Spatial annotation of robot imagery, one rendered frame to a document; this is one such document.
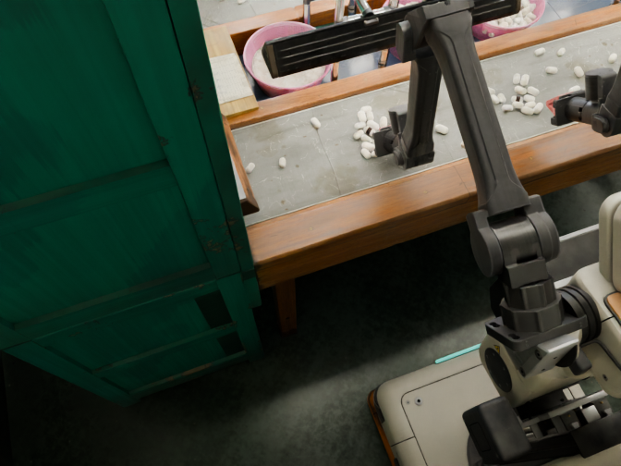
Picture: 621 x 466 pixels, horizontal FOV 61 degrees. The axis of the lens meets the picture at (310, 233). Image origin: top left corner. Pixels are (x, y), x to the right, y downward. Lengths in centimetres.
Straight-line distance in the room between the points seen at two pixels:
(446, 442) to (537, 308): 96
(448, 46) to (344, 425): 142
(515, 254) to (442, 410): 99
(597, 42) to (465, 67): 114
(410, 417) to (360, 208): 68
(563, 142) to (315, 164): 68
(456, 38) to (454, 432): 120
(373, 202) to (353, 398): 85
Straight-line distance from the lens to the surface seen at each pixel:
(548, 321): 82
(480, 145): 81
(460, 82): 83
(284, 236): 130
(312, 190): 139
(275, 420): 195
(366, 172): 143
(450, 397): 173
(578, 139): 164
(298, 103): 153
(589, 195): 255
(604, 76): 136
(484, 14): 139
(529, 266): 80
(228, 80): 157
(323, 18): 180
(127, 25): 60
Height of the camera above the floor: 194
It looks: 64 degrees down
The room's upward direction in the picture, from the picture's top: 2 degrees clockwise
